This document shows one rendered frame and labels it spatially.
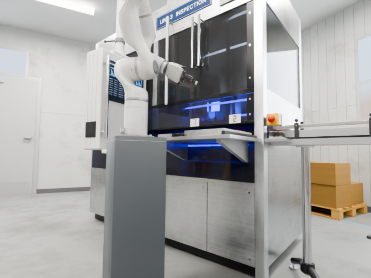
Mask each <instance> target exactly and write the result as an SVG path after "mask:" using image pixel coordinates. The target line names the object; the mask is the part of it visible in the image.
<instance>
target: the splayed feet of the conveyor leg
mask: <svg viewBox="0 0 371 278"><path fill-rule="evenodd" d="M290 261H291V263H292V265H289V268H290V269H292V270H298V269H299V268H298V267H297V266H296V265H295V264H298V265H300V270H301V271H302V272H303V273H305V274H307V275H310V277H311V278H320V277H319V275H318V274H317V272H316V271H315V264H314V263H313V262H312V264H311V265H309V264H305V263H303V259H302V258H295V257H292V258H291V259H290Z"/></svg>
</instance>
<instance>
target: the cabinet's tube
mask: <svg viewBox="0 0 371 278"><path fill-rule="evenodd" d="M124 3H125V1H121V0H117V12H116V38H115V40H109V41H106V40H104V42H105V43H106V42H115V44H116V46H115V50H116V51H117V52H119V53H121V54H123V55H126V53H125V52H124V45H125V41H124V39H123V36H122V34H121V30H120V25H119V17H118V16H119V11H120V10H121V8H122V6H123V5H124Z"/></svg>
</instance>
